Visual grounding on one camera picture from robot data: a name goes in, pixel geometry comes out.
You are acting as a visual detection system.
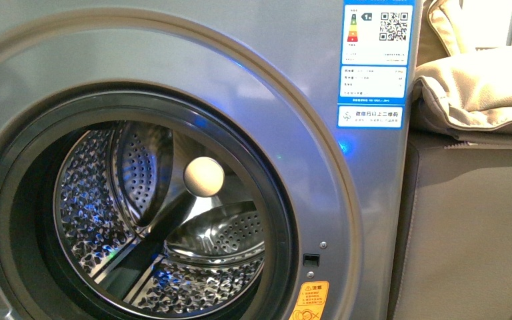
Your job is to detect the orange warning sticker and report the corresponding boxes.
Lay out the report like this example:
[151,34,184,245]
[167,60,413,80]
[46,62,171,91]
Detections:
[289,281,329,320]

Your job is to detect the blue energy label sticker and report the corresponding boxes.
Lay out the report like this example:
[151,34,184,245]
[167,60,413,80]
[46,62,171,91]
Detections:
[337,1,416,129]

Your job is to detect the grey front-load washing machine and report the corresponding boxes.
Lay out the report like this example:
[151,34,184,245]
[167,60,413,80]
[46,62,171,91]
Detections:
[0,1,421,319]

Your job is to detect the round grey drum hub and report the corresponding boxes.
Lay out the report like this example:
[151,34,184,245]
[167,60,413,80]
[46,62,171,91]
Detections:
[183,157,225,197]

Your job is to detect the black door gasket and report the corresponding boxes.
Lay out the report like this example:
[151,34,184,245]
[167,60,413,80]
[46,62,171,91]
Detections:
[0,83,297,319]

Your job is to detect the steel perforated drum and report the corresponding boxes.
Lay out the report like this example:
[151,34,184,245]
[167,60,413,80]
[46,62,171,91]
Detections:
[52,121,265,319]

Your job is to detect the grey sofa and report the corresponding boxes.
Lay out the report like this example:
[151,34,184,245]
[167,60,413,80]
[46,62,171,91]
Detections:
[387,132,512,319]

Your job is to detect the beige cushion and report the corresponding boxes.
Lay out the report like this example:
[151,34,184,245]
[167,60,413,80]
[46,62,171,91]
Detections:
[411,1,512,141]

